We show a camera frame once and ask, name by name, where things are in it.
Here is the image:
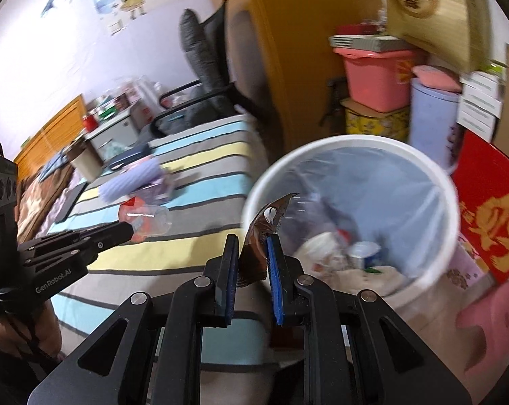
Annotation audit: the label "clear plastic cup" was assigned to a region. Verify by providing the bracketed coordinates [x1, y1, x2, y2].
[118, 196, 173, 244]

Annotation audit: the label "large purple foam net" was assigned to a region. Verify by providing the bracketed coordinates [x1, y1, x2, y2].
[100, 164, 176, 204]

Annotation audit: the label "stack of white boxes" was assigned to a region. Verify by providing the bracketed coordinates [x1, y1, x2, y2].
[455, 63, 509, 136]

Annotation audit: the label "blue plaid cloth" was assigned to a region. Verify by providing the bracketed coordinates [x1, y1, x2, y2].
[39, 152, 72, 180]

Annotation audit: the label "dark blue glasses case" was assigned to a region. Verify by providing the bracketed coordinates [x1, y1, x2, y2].
[108, 143, 152, 170]

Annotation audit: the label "white trash bin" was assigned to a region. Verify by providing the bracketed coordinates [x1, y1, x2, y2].
[241, 135, 463, 326]

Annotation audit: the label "purple bucket with pink lid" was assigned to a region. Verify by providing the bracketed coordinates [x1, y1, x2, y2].
[408, 65, 464, 174]

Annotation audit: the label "striped flat box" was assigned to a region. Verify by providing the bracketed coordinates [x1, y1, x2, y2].
[328, 34, 412, 50]

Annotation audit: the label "brown snack wrapper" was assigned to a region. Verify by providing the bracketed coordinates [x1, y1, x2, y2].
[236, 193, 300, 288]

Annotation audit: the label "wooden wardrobe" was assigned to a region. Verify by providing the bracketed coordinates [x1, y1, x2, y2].
[204, 0, 407, 145]

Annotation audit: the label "wooden headboard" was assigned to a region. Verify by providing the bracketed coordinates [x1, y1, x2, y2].
[14, 95, 88, 174]

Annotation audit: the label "brown printed blanket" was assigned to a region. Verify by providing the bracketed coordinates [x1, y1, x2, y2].
[16, 169, 76, 244]

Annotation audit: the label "gold paper bag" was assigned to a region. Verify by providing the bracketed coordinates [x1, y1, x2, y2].
[383, 0, 494, 75]

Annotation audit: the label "white paper cup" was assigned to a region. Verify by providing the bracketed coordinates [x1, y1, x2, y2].
[347, 240, 384, 271]

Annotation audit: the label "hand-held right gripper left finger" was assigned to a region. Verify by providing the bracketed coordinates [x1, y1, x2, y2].
[26, 233, 241, 405]

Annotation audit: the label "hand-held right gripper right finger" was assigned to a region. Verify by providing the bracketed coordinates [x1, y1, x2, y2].
[266, 236, 473, 405]

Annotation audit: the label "person's left hand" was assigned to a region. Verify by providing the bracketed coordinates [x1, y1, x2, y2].
[0, 299, 56, 361]

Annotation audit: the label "black smartphone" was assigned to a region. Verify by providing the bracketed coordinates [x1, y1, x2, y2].
[55, 182, 88, 224]

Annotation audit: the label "clear plastic bags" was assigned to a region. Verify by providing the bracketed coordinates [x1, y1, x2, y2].
[111, 76, 162, 115]

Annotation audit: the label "grey cushioned office chair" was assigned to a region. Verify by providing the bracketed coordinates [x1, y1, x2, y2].
[149, 0, 280, 138]

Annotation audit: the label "pink plastic stool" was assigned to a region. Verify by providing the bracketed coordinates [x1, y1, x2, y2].
[457, 280, 509, 373]

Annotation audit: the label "red gift box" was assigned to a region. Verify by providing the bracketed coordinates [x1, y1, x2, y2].
[451, 129, 509, 286]

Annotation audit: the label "pink plastic bin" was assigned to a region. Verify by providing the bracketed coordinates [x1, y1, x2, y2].
[332, 46, 424, 113]

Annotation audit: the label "white nightstand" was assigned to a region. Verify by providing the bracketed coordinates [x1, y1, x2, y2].
[85, 114, 139, 157]

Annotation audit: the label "striped tablecloth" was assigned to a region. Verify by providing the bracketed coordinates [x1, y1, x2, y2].
[35, 116, 277, 372]

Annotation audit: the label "yellow patterned box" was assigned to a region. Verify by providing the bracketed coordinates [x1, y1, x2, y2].
[341, 99, 411, 140]

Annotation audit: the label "beige mug with brown lid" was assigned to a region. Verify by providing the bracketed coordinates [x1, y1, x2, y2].
[64, 137, 105, 180]

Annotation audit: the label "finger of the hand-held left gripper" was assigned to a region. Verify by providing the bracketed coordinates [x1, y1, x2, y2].
[16, 221, 135, 249]
[22, 231, 136, 267]

